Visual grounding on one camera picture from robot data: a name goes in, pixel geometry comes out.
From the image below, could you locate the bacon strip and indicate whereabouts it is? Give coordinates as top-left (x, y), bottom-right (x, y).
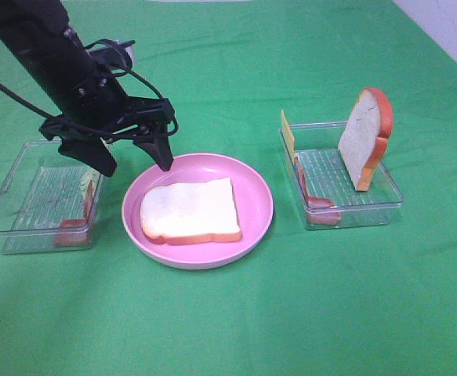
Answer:
top-left (53, 182), bottom-right (93, 247)
top-left (294, 157), bottom-right (341, 226)

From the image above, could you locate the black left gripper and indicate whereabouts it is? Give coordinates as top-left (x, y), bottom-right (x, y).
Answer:
top-left (40, 67), bottom-right (178, 177)

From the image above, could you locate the pink plate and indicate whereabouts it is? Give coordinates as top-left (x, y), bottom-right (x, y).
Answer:
top-left (122, 153), bottom-right (274, 269)

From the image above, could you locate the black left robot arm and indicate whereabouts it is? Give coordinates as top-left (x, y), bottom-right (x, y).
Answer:
top-left (0, 1), bottom-right (177, 176)

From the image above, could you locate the clear plastic tray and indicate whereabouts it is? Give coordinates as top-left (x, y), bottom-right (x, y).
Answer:
top-left (280, 121), bottom-right (404, 230)
top-left (0, 139), bottom-right (104, 255)

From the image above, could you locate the left clear plastic tray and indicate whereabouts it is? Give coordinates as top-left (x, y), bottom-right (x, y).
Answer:
top-left (0, 139), bottom-right (104, 255)

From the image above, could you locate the toast bread slice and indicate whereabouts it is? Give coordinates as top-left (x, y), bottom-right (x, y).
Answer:
top-left (338, 88), bottom-right (394, 191)
top-left (140, 177), bottom-right (242, 245)

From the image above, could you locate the right clear plastic tray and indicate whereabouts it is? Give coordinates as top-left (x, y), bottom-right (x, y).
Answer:
top-left (280, 121), bottom-right (404, 230)

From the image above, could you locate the green tablecloth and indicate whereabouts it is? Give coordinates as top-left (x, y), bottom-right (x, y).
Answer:
top-left (0, 1), bottom-right (457, 375)

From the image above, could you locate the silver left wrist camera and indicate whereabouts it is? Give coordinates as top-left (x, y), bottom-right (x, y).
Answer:
top-left (114, 40), bottom-right (135, 67)

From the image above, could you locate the green lettuce leaf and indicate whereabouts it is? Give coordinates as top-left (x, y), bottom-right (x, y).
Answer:
top-left (79, 168), bottom-right (100, 196)

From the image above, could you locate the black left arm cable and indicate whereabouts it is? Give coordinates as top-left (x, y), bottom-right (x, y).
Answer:
top-left (0, 37), bottom-right (179, 136)

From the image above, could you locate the yellow cheese slice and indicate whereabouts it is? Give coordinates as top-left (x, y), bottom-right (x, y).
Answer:
top-left (280, 110), bottom-right (296, 160)

